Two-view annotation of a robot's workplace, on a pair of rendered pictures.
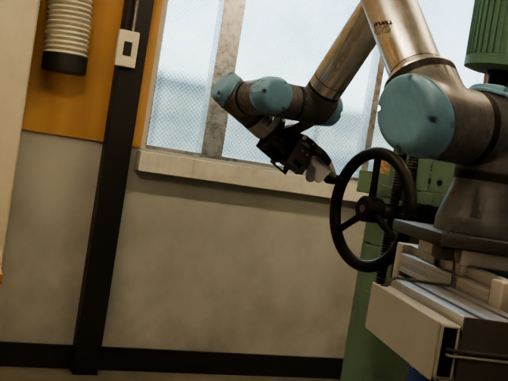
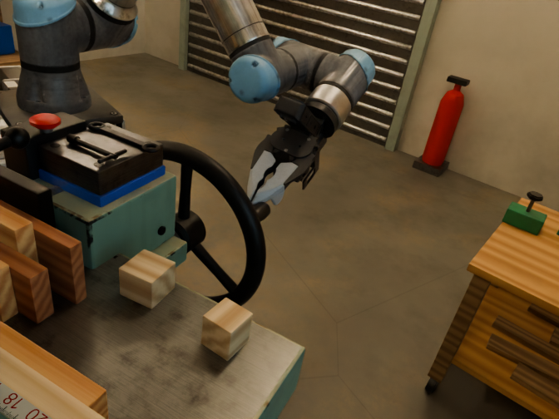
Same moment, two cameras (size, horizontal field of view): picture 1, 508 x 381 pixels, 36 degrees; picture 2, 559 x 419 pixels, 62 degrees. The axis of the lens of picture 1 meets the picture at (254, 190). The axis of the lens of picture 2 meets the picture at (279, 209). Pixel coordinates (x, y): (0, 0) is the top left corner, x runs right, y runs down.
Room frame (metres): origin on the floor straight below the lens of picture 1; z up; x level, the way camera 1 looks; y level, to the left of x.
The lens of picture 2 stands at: (2.36, -0.49, 1.23)
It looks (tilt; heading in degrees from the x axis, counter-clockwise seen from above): 31 degrees down; 145
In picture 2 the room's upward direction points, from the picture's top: 9 degrees clockwise
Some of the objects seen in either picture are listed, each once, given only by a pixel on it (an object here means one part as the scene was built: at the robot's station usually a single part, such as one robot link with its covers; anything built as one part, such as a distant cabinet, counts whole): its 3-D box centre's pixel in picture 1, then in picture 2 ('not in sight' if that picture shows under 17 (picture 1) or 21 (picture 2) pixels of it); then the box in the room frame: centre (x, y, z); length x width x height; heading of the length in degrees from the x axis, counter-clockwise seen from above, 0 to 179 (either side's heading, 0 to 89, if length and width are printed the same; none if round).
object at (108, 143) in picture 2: not in sight; (86, 150); (1.86, -0.41, 0.99); 0.13 x 0.11 x 0.06; 32
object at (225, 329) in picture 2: (387, 166); (226, 328); (2.10, -0.34, 0.92); 0.03 x 0.03 x 0.04; 27
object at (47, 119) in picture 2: not in sight; (45, 120); (1.85, -0.45, 1.02); 0.03 x 0.03 x 0.01
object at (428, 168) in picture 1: (430, 173); (92, 208); (1.86, -0.41, 0.91); 0.15 x 0.14 x 0.09; 32
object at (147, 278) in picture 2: not in sight; (147, 278); (2.01, -0.39, 0.92); 0.04 x 0.04 x 0.03; 35
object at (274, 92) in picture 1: (271, 97); (293, 65); (1.63, 0.00, 1.01); 0.11 x 0.11 x 0.08; 31
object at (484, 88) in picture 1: (495, 131); (49, 25); (1.25, -0.36, 0.98); 0.13 x 0.12 x 0.14; 121
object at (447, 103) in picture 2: not in sight; (444, 125); (0.54, 1.93, 0.30); 0.19 x 0.18 x 0.60; 113
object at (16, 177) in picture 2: not in sight; (44, 203); (1.90, -0.46, 0.95); 0.09 x 0.07 x 0.09; 32
